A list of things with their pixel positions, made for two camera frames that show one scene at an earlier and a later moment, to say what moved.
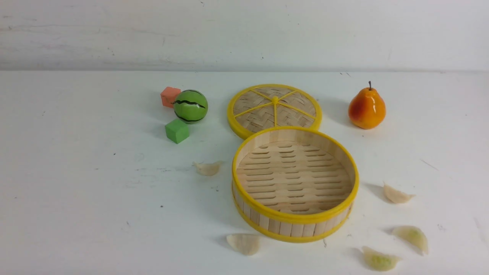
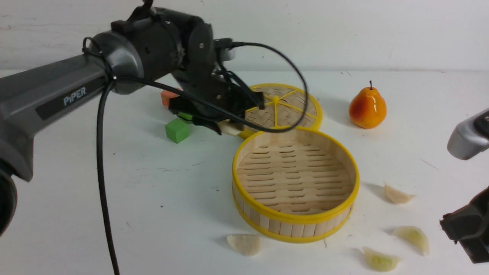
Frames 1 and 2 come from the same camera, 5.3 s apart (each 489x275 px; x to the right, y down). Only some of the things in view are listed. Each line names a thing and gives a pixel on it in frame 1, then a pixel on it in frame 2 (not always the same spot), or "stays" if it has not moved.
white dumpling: (208, 169) to (226, 127)
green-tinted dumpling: (378, 261) stays
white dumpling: (397, 196) stays
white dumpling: (247, 244) stays
